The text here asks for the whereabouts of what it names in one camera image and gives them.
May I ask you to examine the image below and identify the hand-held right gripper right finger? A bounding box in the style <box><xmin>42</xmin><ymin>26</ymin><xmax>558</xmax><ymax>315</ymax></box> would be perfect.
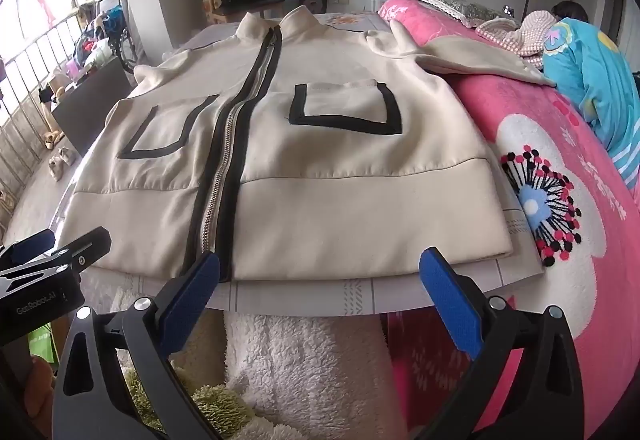
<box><xmin>419</xmin><ymin>246</ymin><xmax>586</xmax><ymax>440</ymax></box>

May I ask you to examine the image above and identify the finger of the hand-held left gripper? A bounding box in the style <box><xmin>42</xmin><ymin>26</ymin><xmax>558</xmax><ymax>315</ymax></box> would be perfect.
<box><xmin>0</xmin><ymin>228</ymin><xmax>57</xmax><ymax>266</ymax></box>
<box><xmin>0</xmin><ymin>226</ymin><xmax>112</xmax><ymax>282</ymax></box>

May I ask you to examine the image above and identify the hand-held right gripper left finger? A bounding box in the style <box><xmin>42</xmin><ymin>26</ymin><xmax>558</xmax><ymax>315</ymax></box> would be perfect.
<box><xmin>51</xmin><ymin>250</ymin><xmax>223</xmax><ymax>440</ymax></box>

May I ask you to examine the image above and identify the cream zip jacket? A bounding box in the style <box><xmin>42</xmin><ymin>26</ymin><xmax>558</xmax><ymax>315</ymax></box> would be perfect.
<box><xmin>59</xmin><ymin>4</ymin><xmax>558</xmax><ymax>282</ymax></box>

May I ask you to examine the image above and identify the green shopping bag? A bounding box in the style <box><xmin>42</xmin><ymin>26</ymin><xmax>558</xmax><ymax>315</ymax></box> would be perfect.
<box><xmin>27</xmin><ymin>325</ymin><xmax>58</xmax><ymax>363</ymax></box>

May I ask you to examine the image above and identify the green fluffy cloth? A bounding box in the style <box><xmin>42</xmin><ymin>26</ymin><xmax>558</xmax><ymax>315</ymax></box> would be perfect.
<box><xmin>122</xmin><ymin>365</ymin><xmax>257</xmax><ymax>440</ymax></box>

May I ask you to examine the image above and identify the white fluffy blanket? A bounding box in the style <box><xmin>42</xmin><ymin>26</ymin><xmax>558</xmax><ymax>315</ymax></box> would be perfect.
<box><xmin>110</xmin><ymin>280</ymin><xmax>396</xmax><ymax>440</ymax></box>

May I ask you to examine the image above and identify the dark cabinet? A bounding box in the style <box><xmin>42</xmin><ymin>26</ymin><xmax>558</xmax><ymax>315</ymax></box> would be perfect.
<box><xmin>52</xmin><ymin>55</ymin><xmax>136</xmax><ymax>158</ymax></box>

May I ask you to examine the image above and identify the metal window railing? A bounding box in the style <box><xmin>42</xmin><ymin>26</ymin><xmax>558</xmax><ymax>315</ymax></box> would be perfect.
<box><xmin>0</xmin><ymin>15</ymin><xmax>86</xmax><ymax>231</ymax></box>

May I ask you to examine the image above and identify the pink floral blanket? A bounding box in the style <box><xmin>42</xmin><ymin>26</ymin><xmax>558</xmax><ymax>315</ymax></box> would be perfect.
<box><xmin>377</xmin><ymin>0</ymin><xmax>640</xmax><ymax>440</ymax></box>

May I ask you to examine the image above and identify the wheelchair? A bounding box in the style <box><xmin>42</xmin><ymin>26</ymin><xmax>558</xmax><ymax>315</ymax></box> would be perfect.
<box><xmin>112</xmin><ymin>27</ymin><xmax>142</xmax><ymax>68</ymax></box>

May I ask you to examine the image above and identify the blue bag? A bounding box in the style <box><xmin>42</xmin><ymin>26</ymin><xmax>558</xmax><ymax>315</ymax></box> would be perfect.
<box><xmin>102</xmin><ymin>5</ymin><xmax>126</xmax><ymax>33</ymax></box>

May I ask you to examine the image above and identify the blue cartoon print blanket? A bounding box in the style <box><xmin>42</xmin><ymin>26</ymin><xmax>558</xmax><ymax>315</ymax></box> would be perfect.
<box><xmin>542</xmin><ymin>17</ymin><xmax>640</xmax><ymax>191</ymax></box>

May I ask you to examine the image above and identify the pink checkered cloth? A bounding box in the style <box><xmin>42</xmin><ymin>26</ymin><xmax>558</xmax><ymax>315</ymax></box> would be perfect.
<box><xmin>475</xmin><ymin>10</ymin><xmax>556</xmax><ymax>67</ymax></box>

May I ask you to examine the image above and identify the lace trimmed pillow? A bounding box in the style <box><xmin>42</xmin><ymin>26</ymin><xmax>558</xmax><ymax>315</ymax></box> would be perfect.
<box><xmin>415</xmin><ymin>0</ymin><xmax>521</xmax><ymax>28</ymax></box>

